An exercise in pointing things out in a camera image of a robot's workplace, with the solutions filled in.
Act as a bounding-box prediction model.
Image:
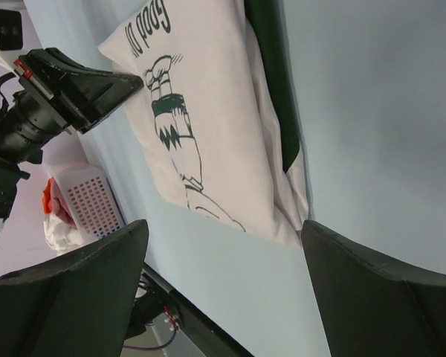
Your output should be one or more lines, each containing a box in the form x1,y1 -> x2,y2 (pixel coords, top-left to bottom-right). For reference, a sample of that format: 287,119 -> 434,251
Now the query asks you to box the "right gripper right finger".
301,220 -> 446,356

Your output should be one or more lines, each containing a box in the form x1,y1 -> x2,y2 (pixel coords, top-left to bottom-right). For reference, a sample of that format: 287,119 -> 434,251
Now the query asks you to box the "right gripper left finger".
0,219 -> 149,356

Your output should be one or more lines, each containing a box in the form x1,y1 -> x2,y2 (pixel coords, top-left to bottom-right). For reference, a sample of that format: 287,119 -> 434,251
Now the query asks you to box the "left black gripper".
0,48 -> 143,164

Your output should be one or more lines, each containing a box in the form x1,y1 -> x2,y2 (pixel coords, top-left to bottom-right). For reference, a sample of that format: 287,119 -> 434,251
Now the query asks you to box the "white green raglan t-shirt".
99,1 -> 308,247

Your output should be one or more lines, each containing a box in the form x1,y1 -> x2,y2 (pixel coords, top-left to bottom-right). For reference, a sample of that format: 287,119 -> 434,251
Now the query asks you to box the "white t-shirt in basket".
44,213 -> 85,256

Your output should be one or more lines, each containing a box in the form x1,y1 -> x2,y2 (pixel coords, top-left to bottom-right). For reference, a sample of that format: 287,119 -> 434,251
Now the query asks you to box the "pink t-shirt in basket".
50,184 -> 77,228

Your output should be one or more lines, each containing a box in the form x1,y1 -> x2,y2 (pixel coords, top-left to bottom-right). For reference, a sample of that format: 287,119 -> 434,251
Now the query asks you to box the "white plastic laundry basket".
48,163 -> 126,241

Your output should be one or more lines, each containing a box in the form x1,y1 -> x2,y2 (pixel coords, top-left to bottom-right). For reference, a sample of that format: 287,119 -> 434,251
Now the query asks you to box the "orange t-shirt in basket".
42,178 -> 54,215

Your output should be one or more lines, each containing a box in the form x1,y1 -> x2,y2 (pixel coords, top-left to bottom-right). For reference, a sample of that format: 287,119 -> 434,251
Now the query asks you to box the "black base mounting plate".
135,264 -> 251,356

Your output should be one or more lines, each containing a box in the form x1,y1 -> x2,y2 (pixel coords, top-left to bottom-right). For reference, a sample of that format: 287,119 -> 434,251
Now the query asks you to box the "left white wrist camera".
0,8 -> 23,51

